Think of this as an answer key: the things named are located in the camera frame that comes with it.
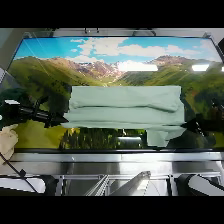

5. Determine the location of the dark green garment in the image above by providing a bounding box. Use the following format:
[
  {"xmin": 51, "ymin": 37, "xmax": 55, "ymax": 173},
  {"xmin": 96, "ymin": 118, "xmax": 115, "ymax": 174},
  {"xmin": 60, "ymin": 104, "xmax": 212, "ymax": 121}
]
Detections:
[{"xmin": 0, "ymin": 87, "xmax": 40, "ymax": 129}]

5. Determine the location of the cream garment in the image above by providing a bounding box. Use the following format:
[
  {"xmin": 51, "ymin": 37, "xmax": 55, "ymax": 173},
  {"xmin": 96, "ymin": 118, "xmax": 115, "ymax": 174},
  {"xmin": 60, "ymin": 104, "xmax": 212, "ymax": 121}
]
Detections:
[{"xmin": 0, "ymin": 123, "xmax": 20, "ymax": 166}]

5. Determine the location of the pale green shirt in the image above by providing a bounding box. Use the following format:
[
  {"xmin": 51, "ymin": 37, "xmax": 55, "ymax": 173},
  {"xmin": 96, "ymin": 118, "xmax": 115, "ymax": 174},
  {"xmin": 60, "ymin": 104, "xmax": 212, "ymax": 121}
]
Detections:
[{"xmin": 61, "ymin": 85, "xmax": 186, "ymax": 148}]

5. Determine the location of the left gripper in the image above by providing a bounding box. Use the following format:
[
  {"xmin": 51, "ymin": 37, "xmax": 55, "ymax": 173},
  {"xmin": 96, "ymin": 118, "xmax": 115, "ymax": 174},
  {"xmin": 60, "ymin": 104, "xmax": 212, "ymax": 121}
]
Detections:
[{"xmin": 41, "ymin": 111, "xmax": 60, "ymax": 129}]

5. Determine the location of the black cable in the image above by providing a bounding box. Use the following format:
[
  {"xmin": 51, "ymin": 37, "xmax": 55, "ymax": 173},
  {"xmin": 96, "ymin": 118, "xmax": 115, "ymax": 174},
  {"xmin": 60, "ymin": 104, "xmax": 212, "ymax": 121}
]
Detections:
[{"xmin": 0, "ymin": 151, "xmax": 41, "ymax": 195}]

